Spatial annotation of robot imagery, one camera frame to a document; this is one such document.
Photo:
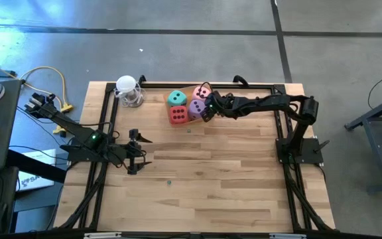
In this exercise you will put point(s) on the white printed box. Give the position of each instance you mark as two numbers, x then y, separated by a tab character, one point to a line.
35	181

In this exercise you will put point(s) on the large red foam die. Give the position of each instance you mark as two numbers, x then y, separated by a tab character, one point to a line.
178	115

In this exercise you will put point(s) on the black aluminium table frame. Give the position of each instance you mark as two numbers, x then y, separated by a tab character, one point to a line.
260	86

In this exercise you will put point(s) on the large purple foam die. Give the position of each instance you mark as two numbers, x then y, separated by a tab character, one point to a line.
196	109

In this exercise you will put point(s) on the orange translucent plastic bin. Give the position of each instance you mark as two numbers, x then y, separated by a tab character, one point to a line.
194	122

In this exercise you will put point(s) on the silver aluminium bracket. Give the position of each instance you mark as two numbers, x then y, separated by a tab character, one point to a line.
287	236
103	235

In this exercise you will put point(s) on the white mushroom table lamp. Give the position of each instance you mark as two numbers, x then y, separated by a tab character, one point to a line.
126	83

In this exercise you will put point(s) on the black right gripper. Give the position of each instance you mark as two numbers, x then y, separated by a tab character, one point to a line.
225	106

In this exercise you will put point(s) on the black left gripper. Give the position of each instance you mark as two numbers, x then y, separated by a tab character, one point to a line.
132	152

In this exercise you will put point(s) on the large green foam die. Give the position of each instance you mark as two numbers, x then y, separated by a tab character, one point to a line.
177	98

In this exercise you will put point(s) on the dark blue metal desk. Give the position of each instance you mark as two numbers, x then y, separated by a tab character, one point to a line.
376	113

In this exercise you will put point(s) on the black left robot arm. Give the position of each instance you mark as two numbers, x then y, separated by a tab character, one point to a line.
78	127

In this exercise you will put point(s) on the large pink foam die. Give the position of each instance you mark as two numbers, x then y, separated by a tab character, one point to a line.
199	93

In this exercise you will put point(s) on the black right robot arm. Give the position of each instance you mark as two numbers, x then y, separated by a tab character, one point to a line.
277	99

